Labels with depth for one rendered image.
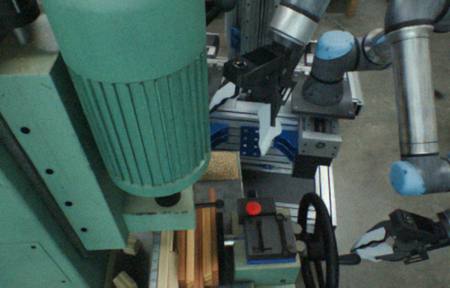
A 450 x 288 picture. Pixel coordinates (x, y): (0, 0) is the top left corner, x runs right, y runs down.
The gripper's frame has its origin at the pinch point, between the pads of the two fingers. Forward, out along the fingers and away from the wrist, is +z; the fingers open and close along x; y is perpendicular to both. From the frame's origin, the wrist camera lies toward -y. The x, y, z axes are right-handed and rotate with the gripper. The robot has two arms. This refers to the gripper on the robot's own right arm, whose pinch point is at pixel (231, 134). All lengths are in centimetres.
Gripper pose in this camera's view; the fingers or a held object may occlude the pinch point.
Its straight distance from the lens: 66.5
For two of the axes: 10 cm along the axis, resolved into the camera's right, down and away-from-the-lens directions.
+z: -4.2, 8.4, 3.3
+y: 6.0, -0.1, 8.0
